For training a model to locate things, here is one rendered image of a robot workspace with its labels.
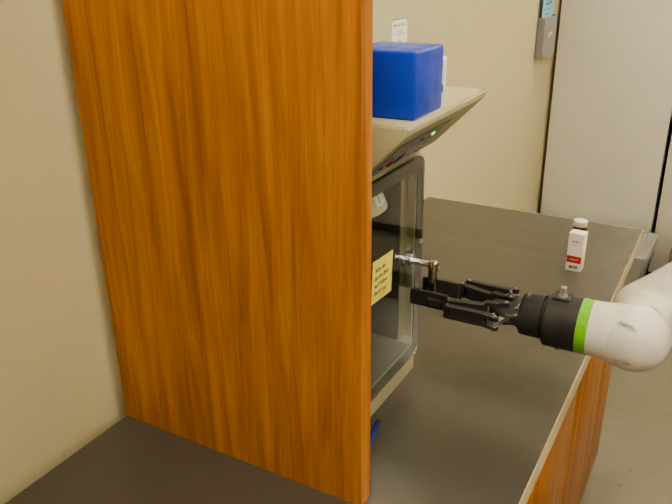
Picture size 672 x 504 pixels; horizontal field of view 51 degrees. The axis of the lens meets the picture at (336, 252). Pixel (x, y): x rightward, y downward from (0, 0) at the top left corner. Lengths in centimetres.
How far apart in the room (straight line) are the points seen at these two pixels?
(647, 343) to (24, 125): 99
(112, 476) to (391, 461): 46
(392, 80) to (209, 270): 39
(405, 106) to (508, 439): 62
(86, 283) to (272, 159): 47
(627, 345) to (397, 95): 53
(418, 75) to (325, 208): 21
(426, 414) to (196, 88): 71
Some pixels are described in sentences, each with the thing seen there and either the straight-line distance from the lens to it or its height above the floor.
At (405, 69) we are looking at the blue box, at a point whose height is 158.
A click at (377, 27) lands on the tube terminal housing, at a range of 108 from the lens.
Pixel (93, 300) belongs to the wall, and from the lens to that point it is 129.
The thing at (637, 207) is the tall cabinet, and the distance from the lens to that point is 415.
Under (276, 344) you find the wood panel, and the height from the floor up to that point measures 119.
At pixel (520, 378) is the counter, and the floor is 94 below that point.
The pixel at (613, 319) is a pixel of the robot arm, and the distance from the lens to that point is 119.
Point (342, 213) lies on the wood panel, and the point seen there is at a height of 141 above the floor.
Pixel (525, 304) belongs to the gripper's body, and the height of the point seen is 117.
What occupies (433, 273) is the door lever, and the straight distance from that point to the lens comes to 128.
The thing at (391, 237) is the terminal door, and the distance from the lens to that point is 119.
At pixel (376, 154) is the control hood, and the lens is 95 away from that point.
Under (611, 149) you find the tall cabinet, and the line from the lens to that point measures 409.
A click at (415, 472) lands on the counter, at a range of 121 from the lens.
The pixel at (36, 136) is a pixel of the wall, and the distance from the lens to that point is 117.
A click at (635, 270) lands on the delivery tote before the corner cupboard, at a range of 380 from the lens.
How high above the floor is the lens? 171
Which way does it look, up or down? 23 degrees down
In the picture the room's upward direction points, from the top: 1 degrees counter-clockwise
